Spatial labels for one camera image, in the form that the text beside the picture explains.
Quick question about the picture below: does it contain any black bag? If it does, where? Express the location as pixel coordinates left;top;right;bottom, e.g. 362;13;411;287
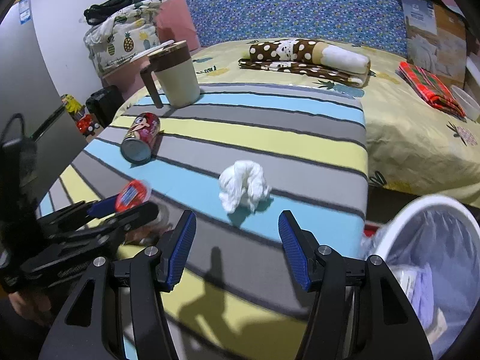
84;0;145;26

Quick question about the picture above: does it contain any red round lid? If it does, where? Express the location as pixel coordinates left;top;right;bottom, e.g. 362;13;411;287
115;180;151;213

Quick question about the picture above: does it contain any striped table cloth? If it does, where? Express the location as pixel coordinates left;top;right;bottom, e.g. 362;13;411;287
38;84;368;359

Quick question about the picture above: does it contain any white trash bin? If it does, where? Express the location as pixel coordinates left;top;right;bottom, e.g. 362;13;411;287
360;194;479;359

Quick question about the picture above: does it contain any black box on floor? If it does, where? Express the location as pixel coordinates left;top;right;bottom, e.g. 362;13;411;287
85;85;125;128

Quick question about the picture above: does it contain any white bowl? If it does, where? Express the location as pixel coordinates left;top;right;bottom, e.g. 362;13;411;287
450;85;480;121

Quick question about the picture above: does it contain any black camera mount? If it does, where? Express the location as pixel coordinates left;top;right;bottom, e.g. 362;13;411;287
1;113;37;250

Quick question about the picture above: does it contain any left hand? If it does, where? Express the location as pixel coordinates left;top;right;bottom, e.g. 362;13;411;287
8;292;51;326

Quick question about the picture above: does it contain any blue patterned headboard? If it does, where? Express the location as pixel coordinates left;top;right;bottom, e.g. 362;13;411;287
186;0;406;56

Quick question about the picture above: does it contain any cardboard box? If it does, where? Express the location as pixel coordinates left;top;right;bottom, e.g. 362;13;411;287
399;0;467;87

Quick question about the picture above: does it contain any pineapple print bag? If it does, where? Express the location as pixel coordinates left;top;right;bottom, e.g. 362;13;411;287
84;0;162;77

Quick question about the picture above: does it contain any chips tube can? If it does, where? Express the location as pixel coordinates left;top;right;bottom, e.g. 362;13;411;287
120;112;160;165

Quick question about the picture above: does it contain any red plaid folded cloth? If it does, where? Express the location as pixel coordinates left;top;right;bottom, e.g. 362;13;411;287
399;62;466;119

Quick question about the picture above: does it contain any red toy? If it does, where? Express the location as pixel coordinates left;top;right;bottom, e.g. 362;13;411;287
76;114;100;137

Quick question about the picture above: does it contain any yellow bed sheet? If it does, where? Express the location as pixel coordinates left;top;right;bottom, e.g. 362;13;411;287
112;37;480;207

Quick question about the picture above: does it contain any brown polka dot blanket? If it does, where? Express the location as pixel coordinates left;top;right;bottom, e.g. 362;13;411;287
238;38;371;88

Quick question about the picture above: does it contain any crumpled white tissue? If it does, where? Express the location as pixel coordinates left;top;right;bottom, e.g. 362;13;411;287
218;160;271;214

